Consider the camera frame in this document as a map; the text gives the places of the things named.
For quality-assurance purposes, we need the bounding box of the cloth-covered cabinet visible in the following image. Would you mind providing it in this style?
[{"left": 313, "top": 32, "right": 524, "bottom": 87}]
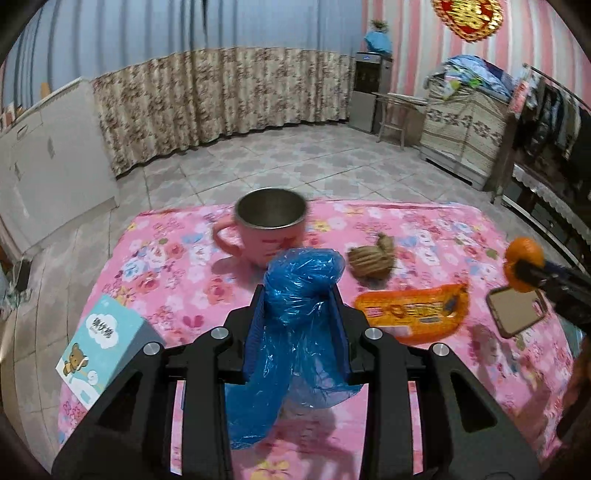
[{"left": 420, "top": 75, "right": 508, "bottom": 191}]

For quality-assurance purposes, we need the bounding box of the pink metal-lined mug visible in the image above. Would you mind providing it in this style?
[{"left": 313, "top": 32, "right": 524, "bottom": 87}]
[{"left": 211, "top": 188, "right": 308, "bottom": 267}]

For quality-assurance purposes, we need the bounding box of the blue floral curtain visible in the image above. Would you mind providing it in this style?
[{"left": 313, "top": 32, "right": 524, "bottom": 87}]
[{"left": 1, "top": 1, "right": 363, "bottom": 175}]

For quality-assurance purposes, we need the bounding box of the grey water dispenser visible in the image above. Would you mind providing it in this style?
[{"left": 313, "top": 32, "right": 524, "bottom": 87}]
[{"left": 349, "top": 52, "right": 393, "bottom": 134}]

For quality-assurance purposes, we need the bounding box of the low black tv cabinet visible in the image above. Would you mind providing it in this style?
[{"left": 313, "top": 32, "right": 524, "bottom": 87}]
[{"left": 501, "top": 164, "right": 590, "bottom": 273}]

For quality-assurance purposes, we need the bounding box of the brown jute twine ball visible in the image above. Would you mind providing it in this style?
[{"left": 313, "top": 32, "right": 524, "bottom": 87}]
[{"left": 346, "top": 232, "right": 396, "bottom": 280}]

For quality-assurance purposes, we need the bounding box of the clothes rack with garments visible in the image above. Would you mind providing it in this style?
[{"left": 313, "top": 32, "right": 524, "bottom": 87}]
[{"left": 487, "top": 63, "right": 590, "bottom": 206}]

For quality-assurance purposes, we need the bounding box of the red gold heart decoration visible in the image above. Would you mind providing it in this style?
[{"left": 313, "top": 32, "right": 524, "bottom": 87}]
[{"left": 431, "top": 0, "right": 504, "bottom": 43}]

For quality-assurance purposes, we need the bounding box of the white cabinet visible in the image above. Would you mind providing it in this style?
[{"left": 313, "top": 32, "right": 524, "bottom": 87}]
[{"left": 1, "top": 78, "right": 119, "bottom": 256}]

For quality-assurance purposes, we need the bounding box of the blue covered potted plant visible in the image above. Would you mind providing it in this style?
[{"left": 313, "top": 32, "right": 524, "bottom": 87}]
[{"left": 363, "top": 19, "right": 393, "bottom": 58}]

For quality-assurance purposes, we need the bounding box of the phone in brown case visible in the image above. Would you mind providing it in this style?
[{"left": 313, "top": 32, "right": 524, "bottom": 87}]
[{"left": 486, "top": 286, "right": 548, "bottom": 339}]

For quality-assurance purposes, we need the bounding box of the orange snack wrapper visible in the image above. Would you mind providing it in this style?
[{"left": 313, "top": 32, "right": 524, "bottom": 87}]
[{"left": 353, "top": 283, "right": 470, "bottom": 345}]

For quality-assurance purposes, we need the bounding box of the blue plastic bag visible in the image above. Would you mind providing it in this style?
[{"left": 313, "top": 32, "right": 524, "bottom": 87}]
[{"left": 225, "top": 248, "right": 361, "bottom": 450}]

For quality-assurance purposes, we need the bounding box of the blue bear tissue box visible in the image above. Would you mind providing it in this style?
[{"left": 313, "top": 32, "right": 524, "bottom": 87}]
[{"left": 56, "top": 295, "right": 164, "bottom": 409}]

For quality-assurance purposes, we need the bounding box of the pile of folded bedding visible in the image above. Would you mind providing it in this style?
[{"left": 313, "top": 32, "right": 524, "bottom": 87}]
[{"left": 423, "top": 55, "right": 514, "bottom": 102}]

